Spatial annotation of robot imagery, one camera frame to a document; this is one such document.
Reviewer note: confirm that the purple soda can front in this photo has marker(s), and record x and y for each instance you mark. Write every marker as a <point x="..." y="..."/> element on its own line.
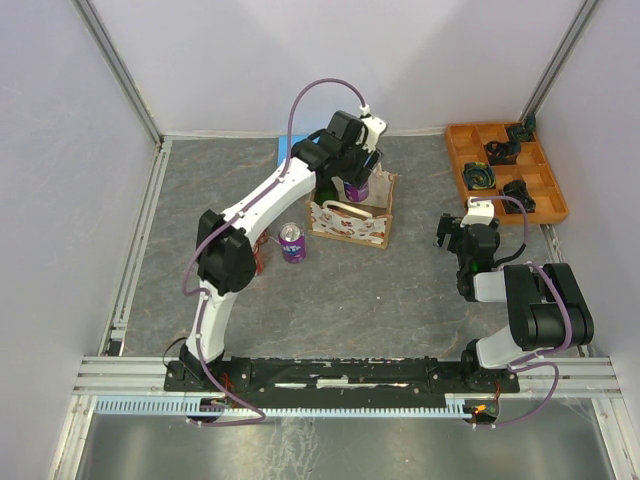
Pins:
<point x="292" y="242"/>

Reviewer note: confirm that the rolled dark sock middle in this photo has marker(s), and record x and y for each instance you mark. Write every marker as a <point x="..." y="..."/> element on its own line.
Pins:
<point x="502" y="153"/>

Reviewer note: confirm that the rolled dark sock left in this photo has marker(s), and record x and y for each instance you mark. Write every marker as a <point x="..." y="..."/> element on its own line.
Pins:
<point x="478" y="176"/>

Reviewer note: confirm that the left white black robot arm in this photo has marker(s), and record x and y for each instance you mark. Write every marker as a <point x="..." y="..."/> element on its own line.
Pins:
<point x="223" y="263"/>

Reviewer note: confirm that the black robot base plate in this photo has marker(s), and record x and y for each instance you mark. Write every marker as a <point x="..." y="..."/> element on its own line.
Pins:
<point x="340" y="384"/>

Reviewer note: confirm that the purple soda can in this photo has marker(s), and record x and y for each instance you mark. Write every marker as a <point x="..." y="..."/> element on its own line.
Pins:
<point x="292" y="242"/>
<point x="356" y="194"/>

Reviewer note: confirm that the rolled dark sock top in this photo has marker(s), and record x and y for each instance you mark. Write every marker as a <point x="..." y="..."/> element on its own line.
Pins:
<point x="523" y="131"/>

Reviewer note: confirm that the blue slotted cable duct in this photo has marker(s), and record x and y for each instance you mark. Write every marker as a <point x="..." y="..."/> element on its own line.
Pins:
<point x="196" y="407"/>

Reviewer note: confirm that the orange compartment tray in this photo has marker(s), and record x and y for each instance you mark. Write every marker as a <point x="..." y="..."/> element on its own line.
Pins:
<point x="466" y="144"/>

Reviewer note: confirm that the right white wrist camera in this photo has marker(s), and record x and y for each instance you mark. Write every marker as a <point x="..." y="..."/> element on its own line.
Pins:
<point x="479" y="211"/>

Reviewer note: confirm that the red soda can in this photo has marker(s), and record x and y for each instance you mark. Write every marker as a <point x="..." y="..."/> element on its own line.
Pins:
<point x="263" y="238"/>
<point x="259" y="260"/>

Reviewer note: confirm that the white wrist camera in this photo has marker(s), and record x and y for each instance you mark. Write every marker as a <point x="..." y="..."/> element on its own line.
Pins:
<point x="373" y="128"/>
<point x="479" y="211"/>

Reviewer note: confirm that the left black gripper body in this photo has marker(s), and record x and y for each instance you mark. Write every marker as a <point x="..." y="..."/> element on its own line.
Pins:
<point x="351" y="169"/>

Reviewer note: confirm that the patterned canvas tote bag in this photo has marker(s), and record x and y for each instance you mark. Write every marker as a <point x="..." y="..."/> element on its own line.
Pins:
<point x="366" y="223"/>

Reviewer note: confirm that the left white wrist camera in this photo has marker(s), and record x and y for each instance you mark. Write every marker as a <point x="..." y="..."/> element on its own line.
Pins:
<point x="373" y="128"/>

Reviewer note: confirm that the dark green glass bottle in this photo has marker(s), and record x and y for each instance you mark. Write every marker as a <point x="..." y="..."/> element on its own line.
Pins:
<point x="327" y="193"/>

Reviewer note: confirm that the rolled dark sock bottom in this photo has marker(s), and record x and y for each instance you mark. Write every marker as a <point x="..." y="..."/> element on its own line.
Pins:
<point x="517" y="189"/>

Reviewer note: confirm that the rolled dark sock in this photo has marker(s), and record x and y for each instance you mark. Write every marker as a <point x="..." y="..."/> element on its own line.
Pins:
<point x="523" y="131"/>
<point x="502" y="153"/>
<point x="517" y="189"/>
<point x="478" y="176"/>

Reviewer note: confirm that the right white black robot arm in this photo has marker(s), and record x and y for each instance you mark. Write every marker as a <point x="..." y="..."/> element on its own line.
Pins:
<point x="546" y="310"/>

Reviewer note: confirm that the blue printed folded cloth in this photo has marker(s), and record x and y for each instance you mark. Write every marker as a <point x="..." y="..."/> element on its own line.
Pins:
<point x="282" y="147"/>

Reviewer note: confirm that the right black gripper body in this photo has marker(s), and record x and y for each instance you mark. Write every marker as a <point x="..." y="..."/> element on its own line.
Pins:
<point x="459" y="236"/>

